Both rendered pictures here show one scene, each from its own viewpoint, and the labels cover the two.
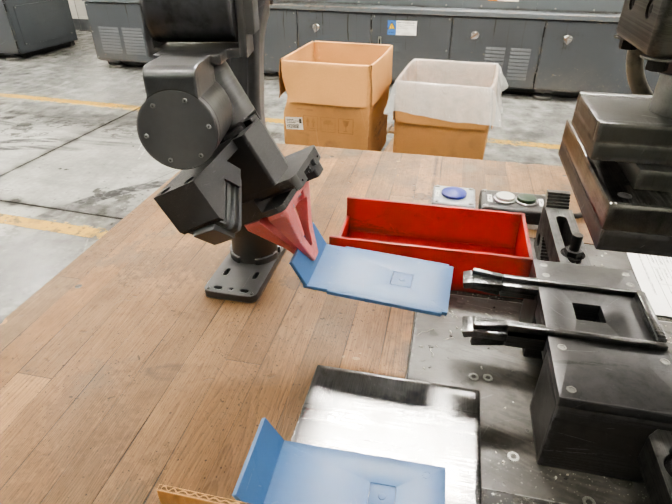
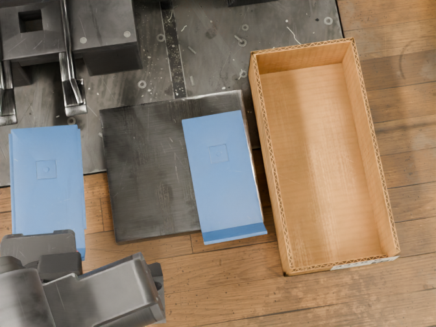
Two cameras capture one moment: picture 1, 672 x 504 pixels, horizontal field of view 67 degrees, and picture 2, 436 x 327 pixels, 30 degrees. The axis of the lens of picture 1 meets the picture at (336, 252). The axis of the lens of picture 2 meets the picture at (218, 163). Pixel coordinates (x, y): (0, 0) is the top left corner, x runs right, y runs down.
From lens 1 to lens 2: 0.66 m
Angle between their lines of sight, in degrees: 65
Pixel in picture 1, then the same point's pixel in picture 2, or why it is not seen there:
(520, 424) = (109, 82)
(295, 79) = not seen: outside the picture
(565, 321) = (49, 37)
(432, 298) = (63, 139)
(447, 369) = not seen: hidden behind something
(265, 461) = (229, 231)
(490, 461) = (151, 98)
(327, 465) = (209, 194)
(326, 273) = not seen: hidden behind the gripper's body
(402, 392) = (122, 165)
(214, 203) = (155, 267)
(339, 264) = (44, 230)
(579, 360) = (94, 28)
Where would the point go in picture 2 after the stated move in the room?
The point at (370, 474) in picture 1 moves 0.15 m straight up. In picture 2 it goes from (205, 165) to (205, 125)
